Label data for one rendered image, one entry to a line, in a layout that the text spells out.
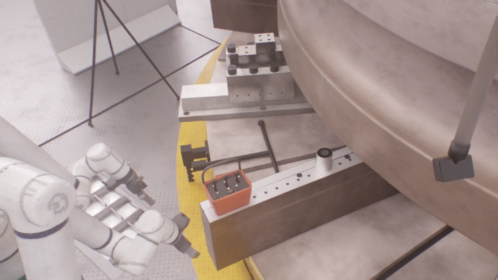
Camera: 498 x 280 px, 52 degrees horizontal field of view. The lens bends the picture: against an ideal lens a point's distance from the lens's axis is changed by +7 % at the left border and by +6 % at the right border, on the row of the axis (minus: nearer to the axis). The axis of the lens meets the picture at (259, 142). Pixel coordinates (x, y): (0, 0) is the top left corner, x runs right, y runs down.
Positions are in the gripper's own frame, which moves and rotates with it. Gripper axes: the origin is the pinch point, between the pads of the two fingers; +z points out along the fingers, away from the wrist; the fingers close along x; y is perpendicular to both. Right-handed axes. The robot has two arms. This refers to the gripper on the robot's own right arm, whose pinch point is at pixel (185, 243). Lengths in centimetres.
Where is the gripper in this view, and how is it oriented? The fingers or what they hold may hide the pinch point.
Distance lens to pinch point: 205.2
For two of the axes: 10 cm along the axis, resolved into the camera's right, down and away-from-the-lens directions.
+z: 2.5, 4.3, 8.7
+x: 7.2, 5.2, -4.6
